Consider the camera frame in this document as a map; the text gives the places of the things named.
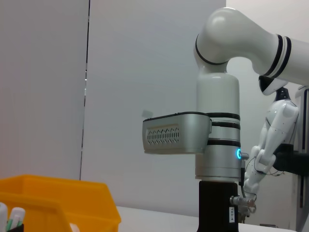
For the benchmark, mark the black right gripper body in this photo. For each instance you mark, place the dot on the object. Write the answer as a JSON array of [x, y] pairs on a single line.
[[214, 207]]

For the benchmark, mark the mint green pen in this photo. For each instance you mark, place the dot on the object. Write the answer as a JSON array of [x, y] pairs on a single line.
[[17, 215]]

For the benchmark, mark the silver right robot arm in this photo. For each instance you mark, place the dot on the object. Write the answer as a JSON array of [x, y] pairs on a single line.
[[217, 96]]

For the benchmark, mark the black box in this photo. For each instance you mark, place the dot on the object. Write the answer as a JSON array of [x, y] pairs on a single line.
[[294, 159]]

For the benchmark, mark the white humanoid robot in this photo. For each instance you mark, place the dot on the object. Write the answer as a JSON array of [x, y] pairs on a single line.
[[282, 120]]

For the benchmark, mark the yellow plastic bin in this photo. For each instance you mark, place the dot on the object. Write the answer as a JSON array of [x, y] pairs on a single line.
[[72, 198]]

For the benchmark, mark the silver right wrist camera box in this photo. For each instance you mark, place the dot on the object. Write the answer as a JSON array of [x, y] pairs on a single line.
[[173, 135]]

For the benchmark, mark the grey metal stand frame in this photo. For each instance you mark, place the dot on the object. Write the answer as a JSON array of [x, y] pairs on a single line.
[[306, 116]]

